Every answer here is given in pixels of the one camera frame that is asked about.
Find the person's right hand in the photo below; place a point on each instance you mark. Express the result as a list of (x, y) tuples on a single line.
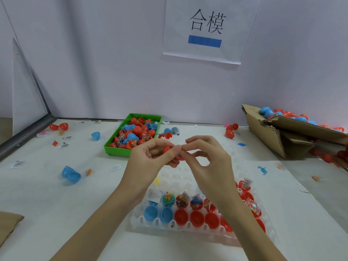
[(215, 171)]

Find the person's left hand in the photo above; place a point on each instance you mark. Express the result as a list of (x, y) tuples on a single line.
[(142, 171)]

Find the small capsule cluster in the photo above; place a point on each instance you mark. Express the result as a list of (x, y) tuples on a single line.
[(168, 131)]

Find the single blue egg half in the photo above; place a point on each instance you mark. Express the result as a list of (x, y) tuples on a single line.
[(95, 136)]

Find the cardboard box of capsules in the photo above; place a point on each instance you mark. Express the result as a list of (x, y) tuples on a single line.
[(264, 130)]

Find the blue egg shell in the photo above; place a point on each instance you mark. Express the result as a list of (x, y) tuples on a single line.
[(70, 174)]

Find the pile of finished eggs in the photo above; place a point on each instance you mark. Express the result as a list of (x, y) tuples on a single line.
[(296, 118)]

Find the person's right forearm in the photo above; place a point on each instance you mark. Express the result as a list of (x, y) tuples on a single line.
[(253, 233)]

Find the person's left forearm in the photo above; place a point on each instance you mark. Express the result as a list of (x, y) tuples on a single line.
[(92, 231)]

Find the small yellow toy piece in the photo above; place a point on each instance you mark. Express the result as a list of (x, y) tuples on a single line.
[(157, 181)]

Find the green plastic tray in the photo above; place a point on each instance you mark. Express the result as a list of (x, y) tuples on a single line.
[(107, 151)]

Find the clear plastic egg tray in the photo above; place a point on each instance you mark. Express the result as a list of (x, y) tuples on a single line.
[(255, 176)]

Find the small blue toy piece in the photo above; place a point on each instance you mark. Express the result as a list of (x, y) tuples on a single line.
[(262, 170)]

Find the small orange toy piece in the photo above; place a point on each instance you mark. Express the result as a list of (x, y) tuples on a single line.
[(88, 171)]

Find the small white packet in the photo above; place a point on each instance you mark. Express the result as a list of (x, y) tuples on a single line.
[(17, 164)]

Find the clear triangular panel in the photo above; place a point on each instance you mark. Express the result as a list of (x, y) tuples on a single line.
[(28, 95)]

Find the white paper sign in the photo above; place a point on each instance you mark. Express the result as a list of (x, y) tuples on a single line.
[(239, 29)]

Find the flat brown cardboard sheet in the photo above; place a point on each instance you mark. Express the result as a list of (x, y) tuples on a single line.
[(8, 225)]

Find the grey metal rail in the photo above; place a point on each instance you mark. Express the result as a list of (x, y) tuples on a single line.
[(24, 139)]

